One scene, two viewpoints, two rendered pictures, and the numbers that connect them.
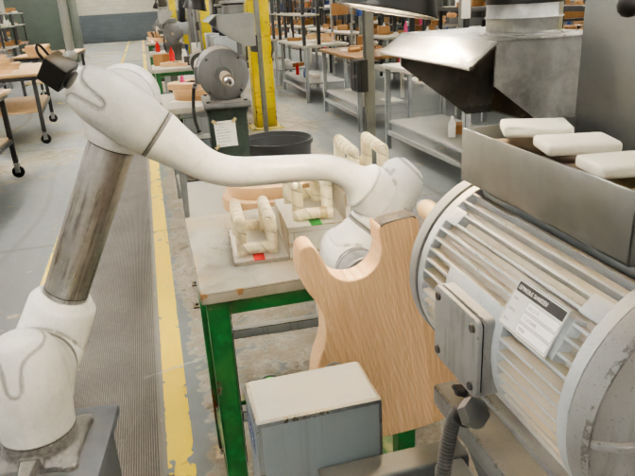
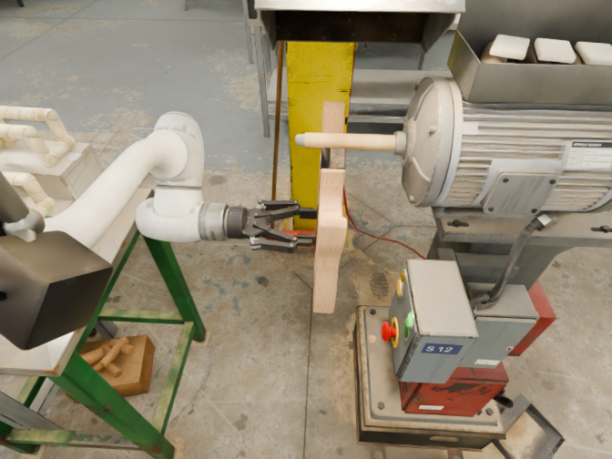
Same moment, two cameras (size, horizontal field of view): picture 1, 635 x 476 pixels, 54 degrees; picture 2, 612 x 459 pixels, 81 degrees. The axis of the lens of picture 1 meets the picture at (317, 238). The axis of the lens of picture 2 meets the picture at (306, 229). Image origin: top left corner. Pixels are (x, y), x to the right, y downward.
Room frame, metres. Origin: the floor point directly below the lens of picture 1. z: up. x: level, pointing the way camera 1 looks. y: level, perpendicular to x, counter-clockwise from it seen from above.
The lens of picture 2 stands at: (0.80, 0.43, 1.65)
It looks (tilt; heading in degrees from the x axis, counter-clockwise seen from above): 46 degrees down; 287
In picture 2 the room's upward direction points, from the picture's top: straight up
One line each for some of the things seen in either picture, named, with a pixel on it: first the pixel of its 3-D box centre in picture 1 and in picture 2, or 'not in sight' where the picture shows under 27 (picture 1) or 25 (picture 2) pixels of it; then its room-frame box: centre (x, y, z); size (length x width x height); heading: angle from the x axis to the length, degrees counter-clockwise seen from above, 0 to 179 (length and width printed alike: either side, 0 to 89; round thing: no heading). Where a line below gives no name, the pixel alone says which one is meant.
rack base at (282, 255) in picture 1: (256, 244); not in sight; (1.69, 0.17, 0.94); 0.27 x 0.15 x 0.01; 11
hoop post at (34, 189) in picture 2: (326, 200); (37, 194); (1.64, -0.03, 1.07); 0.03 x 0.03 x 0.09
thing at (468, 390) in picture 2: not in sight; (449, 379); (0.49, -0.14, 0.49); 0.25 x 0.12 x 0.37; 14
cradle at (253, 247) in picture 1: (257, 246); not in sight; (1.59, 0.16, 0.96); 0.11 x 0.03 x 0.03; 101
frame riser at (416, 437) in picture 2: not in sight; (415, 373); (0.53, -0.29, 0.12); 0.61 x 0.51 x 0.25; 104
